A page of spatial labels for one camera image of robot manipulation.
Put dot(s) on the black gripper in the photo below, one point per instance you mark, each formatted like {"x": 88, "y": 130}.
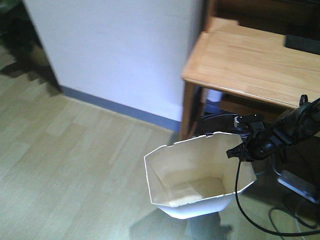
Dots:
{"x": 262, "y": 142}

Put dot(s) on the white plastic trash bin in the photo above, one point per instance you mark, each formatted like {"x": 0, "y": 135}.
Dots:
{"x": 195, "y": 177}

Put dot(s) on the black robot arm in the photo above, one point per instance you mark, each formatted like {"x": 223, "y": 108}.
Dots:
{"x": 291, "y": 128}

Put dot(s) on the light wooden desk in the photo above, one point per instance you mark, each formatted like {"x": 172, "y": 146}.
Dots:
{"x": 241, "y": 53}

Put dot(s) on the black monitor stand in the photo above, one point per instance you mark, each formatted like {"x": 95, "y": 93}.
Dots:
{"x": 303, "y": 44}

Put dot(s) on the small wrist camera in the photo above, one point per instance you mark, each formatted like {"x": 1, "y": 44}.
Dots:
{"x": 242, "y": 120}

